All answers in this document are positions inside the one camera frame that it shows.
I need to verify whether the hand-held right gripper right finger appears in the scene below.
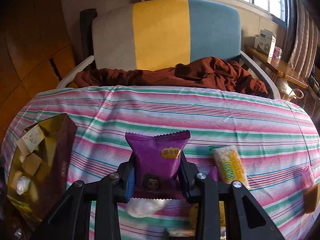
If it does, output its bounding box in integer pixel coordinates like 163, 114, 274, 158
179, 152, 285, 240

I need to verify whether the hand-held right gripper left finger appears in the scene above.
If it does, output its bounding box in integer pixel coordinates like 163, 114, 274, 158
30, 159, 137, 240

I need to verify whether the gold tin box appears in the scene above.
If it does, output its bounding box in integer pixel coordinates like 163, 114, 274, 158
5, 113, 78, 224

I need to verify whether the beige cardboard box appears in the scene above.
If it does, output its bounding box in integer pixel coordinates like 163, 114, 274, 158
16, 124, 44, 153

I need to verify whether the clear rice snack packet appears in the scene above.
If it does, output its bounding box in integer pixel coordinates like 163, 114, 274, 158
209, 145, 250, 190

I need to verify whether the striped blanket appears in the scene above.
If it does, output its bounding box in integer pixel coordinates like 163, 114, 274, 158
0, 85, 320, 240

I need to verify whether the brown cloth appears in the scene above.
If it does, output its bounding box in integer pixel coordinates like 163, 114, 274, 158
74, 57, 268, 98

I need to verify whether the pink plastic packet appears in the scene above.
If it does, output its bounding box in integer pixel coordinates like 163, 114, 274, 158
301, 166, 315, 188

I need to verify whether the grey yellow blue armchair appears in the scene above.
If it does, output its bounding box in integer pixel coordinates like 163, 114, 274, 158
56, 0, 282, 100

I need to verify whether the wooden side table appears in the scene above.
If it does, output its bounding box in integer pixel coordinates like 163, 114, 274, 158
244, 44, 309, 89

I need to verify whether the black rolled mat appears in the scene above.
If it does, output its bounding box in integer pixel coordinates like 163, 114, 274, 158
79, 8, 98, 63

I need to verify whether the white carton box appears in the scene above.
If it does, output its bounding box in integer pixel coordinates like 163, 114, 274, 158
254, 29, 277, 58

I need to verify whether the dark cluttered shelf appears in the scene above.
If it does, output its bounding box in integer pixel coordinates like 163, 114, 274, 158
306, 65, 320, 98

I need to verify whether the wooden wardrobe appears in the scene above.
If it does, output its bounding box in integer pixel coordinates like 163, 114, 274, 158
0, 0, 84, 143

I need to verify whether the striped grey curtain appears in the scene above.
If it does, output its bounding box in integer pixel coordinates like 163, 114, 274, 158
285, 0, 320, 68

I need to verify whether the white cable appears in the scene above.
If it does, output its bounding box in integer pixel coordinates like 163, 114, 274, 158
285, 87, 305, 101

